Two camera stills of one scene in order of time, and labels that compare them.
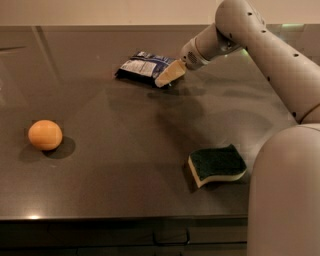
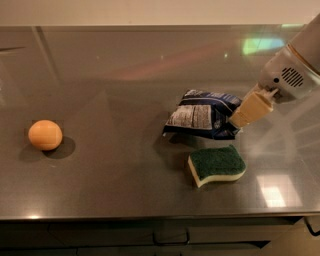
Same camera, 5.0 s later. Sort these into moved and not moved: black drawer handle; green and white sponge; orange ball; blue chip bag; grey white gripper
Moved: grey white gripper; blue chip bag
Not moved: orange ball; green and white sponge; black drawer handle
